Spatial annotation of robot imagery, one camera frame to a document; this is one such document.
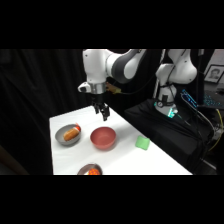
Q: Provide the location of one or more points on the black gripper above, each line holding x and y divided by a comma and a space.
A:
98, 99

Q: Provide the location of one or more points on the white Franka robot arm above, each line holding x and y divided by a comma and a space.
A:
96, 66

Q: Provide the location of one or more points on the pink bowl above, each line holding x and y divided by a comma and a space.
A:
103, 137

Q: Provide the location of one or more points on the grey bowl with hot dog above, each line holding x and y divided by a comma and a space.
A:
60, 136

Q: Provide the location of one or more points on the grey bowl with orange toy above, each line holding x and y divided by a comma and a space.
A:
84, 170

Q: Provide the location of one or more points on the small red toy piece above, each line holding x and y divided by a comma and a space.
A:
77, 127

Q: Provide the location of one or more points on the toy hot dog bun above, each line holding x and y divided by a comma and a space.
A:
70, 134

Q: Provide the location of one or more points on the orange toy food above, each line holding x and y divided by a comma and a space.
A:
94, 172

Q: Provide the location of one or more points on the black curtain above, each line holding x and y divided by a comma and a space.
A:
40, 93

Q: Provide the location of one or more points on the green light on base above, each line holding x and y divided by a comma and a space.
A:
171, 113

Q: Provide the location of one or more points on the black covered robot stand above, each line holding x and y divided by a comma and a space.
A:
173, 136

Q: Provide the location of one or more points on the blue lit device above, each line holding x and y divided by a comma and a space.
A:
190, 98

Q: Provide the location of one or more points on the framed portrait picture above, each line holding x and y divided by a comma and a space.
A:
214, 74

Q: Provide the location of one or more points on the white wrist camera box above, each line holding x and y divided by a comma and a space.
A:
84, 87

